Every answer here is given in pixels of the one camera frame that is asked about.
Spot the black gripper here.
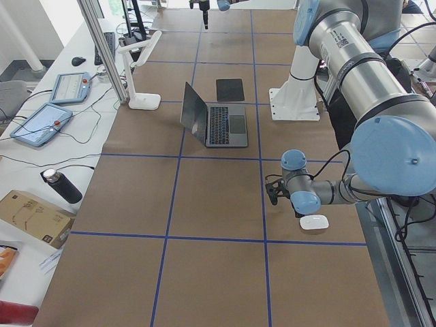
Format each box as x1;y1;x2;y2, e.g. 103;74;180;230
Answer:
189;0;210;29
265;179;290;206

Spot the white computer mouse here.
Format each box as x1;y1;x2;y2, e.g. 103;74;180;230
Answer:
299;214;330;230

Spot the grey laptop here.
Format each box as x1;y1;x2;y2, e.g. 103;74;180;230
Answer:
180;83;248;148

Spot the black mouse pad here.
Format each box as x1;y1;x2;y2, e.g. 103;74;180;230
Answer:
216;78;245;102

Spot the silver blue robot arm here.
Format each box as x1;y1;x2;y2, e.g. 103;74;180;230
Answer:
266;1;435;215
188;0;245;29

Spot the white desk lamp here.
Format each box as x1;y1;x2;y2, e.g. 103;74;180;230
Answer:
116;30;162;110

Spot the black computer mouse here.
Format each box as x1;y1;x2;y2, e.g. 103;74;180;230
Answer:
71;57;86;67

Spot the person in black jacket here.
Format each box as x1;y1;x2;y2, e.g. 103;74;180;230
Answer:
327;57;411;150

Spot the black keyboard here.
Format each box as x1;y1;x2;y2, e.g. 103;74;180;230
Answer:
93;31;116;66

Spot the upper blue teach pendant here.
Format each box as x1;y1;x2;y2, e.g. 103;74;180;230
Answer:
50;72;91;105

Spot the blue teach pendant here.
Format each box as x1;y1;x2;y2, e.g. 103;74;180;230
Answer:
50;72;91;105
10;103;73;147

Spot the lower blue teach pendant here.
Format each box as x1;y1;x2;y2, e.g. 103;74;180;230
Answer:
10;103;73;147

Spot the black water bottle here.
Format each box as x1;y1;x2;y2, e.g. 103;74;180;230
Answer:
42;169;82;204

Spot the brown cardboard box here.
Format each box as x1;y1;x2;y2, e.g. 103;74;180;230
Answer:
1;190;75;249

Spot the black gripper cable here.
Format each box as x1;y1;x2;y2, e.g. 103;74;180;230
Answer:
264;149;352;181

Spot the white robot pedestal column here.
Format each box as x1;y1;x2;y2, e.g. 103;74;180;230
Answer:
268;46;320;121

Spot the aluminium frame post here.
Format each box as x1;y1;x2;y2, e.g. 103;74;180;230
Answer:
77;0;127;104

